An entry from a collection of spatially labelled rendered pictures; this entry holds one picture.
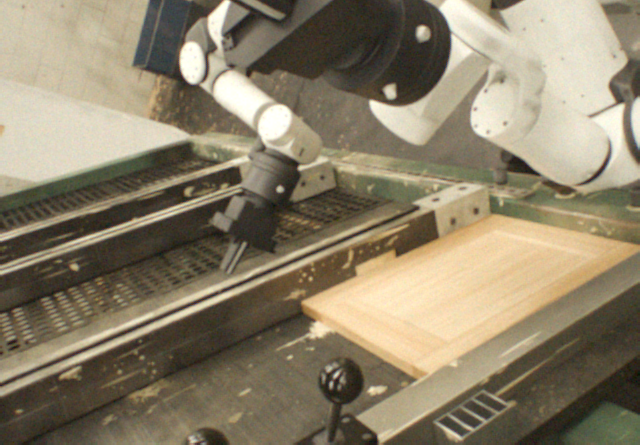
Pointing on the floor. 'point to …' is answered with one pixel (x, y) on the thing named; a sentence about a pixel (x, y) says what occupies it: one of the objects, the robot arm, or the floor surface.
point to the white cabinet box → (67, 133)
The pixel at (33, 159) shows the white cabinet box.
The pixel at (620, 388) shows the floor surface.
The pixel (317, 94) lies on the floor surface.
